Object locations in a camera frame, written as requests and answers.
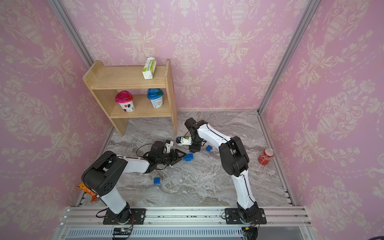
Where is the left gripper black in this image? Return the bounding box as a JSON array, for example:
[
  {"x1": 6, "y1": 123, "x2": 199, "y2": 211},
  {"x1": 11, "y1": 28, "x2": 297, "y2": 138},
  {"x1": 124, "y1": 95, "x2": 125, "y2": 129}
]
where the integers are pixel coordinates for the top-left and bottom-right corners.
[{"x1": 156, "y1": 148, "x2": 187, "y2": 166}]

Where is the blue large lego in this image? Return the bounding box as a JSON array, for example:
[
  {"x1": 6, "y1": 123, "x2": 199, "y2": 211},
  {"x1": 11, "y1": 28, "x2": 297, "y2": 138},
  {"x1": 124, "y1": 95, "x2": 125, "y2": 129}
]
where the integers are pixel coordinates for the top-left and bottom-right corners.
[{"x1": 183, "y1": 153, "x2": 194, "y2": 162}]

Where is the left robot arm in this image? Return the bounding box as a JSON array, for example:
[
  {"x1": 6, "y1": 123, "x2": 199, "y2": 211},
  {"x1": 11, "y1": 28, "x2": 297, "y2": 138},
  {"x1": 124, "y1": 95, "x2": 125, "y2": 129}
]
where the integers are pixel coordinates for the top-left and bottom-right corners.
[{"x1": 82, "y1": 141, "x2": 187, "y2": 225}]

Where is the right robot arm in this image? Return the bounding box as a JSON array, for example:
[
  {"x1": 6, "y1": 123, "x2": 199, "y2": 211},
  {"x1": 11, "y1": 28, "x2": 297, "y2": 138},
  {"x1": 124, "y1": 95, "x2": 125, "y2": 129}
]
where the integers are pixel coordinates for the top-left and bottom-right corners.
[{"x1": 185, "y1": 118, "x2": 260, "y2": 223}]

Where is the blue small lego far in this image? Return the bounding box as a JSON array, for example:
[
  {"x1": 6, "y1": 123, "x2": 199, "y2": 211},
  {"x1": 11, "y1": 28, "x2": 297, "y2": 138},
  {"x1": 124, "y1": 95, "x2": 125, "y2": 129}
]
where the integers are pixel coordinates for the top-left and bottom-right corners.
[{"x1": 206, "y1": 145, "x2": 213, "y2": 152}]

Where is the blue small lego front-left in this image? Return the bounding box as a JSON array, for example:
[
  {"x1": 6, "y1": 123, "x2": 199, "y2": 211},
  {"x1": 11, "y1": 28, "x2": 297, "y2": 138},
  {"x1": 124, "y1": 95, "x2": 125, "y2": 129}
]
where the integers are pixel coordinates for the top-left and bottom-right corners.
[{"x1": 154, "y1": 178, "x2": 161, "y2": 186}]

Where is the blue lid yogurt cup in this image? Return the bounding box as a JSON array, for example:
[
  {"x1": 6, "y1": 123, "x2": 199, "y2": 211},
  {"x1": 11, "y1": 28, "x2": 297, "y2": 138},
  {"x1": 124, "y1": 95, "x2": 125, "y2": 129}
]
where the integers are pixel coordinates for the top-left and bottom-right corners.
[{"x1": 147, "y1": 89, "x2": 164, "y2": 109}]

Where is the red soda can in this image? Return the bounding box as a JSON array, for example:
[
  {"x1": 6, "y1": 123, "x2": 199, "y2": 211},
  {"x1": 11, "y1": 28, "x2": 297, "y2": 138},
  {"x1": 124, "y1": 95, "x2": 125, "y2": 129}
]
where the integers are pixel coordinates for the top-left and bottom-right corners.
[{"x1": 258, "y1": 148, "x2": 275, "y2": 166}]

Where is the pink lid yogurt cup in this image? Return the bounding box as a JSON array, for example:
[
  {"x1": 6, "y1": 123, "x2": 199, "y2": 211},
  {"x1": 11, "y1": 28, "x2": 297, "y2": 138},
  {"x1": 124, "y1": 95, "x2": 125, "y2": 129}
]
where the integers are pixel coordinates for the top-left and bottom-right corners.
[{"x1": 115, "y1": 90, "x2": 135, "y2": 112}]

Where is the wooden two-tier shelf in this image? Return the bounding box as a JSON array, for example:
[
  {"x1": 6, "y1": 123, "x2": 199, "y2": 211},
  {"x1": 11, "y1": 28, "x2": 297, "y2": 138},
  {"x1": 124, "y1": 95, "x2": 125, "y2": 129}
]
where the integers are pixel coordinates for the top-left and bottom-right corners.
[{"x1": 83, "y1": 59, "x2": 178, "y2": 136}]

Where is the green white carton box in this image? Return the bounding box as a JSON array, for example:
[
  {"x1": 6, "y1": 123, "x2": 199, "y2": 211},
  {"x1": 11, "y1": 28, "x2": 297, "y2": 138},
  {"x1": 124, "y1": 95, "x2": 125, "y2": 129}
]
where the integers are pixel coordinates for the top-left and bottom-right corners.
[{"x1": 142, "y1": 57, "x2": 157, "y2": 80}]

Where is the orange snack bag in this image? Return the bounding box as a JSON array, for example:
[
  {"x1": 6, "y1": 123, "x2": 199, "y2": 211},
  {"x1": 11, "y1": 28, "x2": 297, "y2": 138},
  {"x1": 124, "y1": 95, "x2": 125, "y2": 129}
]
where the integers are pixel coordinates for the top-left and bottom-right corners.
[{"x1": 77, "y1": 183, "x2": 99, "y2": 203}]

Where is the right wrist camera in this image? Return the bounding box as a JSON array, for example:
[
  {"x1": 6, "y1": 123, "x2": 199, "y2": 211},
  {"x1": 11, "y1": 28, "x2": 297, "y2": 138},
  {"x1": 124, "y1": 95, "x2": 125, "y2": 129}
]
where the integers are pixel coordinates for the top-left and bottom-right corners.
[{"x1": 176, "y1": 136, "x2": 192, "y2": 146}]

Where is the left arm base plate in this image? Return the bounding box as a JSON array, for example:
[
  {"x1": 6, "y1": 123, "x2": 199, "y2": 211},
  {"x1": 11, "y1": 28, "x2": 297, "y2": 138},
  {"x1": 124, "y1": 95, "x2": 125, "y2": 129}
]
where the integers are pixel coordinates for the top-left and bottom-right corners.
[{"x1": 103, "y1": 208, "x2": 147, "y2": 225}]

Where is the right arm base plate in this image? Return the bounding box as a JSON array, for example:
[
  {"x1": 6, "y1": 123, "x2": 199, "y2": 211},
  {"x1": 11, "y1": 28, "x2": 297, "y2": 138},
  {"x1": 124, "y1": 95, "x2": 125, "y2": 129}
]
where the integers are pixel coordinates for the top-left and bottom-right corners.
[{"x1": 222, "y1": 208, "x2": 267, "y2": 225}]

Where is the aluminium front rail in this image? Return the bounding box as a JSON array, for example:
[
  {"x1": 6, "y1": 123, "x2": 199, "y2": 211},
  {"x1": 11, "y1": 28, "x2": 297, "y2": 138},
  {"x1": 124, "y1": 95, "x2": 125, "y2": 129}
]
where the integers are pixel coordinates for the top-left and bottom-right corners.
[{"x1": 53, "y1": 207, "x2": 316, "y2": 240}]

